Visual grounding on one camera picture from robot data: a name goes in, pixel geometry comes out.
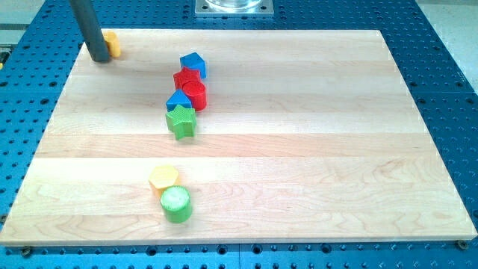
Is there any blue triangle block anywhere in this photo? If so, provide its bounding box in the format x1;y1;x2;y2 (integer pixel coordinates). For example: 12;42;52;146
166;89;192;111

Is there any light wooden board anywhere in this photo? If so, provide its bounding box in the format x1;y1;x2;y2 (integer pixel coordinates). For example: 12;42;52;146
1;29;477;246

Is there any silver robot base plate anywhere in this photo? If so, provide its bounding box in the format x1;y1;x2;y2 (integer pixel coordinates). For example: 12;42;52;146
194;0;274;16

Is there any green cylinder block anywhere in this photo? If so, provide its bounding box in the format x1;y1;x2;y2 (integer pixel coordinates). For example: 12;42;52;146
160;185;192;223

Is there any red cylinder block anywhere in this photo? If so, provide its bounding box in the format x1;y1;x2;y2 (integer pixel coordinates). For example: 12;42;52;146
182;81;207;111

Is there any yellow block behind rod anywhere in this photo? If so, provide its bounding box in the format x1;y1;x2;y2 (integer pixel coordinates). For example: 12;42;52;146
103;31;121;58

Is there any blue cube block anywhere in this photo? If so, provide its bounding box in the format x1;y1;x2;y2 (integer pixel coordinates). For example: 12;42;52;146
179;52;207;78

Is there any yellow hexagon block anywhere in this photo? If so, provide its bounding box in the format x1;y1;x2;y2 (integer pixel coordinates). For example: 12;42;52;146
149;165;179;197

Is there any green star block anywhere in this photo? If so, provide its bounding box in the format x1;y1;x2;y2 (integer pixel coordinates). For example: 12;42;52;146
165;105;196;140

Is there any red star block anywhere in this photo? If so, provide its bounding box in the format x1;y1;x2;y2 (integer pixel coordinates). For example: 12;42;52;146
173;67;201;90

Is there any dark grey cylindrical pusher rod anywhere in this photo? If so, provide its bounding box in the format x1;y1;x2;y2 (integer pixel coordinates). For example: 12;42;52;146
69;0;110;63

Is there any brass screw front left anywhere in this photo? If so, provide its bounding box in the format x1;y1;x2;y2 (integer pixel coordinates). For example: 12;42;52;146
19;246;32;258

